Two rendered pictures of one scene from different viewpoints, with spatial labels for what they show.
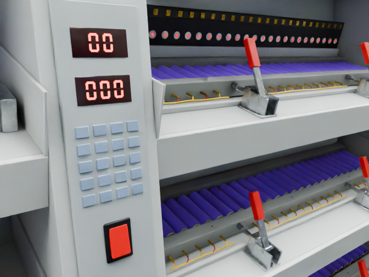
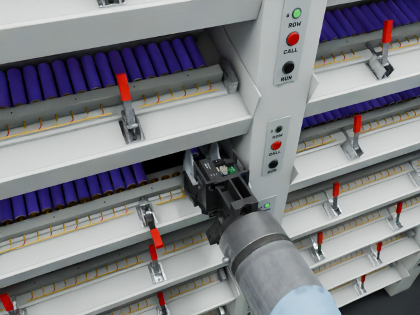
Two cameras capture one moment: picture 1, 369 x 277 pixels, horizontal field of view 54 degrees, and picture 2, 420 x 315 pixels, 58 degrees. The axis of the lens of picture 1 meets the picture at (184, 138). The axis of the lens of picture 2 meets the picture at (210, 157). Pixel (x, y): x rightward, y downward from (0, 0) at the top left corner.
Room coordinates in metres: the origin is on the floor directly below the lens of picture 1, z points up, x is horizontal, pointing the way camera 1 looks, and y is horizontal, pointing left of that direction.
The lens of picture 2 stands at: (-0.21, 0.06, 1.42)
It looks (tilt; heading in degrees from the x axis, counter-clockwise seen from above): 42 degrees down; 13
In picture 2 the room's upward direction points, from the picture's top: straight up
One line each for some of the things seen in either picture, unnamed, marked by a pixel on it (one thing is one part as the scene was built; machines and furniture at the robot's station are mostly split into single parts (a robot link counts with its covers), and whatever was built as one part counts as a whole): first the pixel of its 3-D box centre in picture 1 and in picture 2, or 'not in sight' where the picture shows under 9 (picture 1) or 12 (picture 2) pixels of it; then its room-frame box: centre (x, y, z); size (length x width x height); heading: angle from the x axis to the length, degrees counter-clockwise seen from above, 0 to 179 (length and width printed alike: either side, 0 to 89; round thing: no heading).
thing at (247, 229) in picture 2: not in sight; (250, 242); (0.11, 0.07, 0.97); 0.10 x 0.05 x 0.09; 126
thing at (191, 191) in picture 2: not in sight; (199, 187); (0.21, 0.17, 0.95); 0.09 x 0.05 x 0.02; 40
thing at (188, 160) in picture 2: not in sight; (190, 160); (0.25, 0.20, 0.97); 0.09 x 0.03 x 0.06; 40
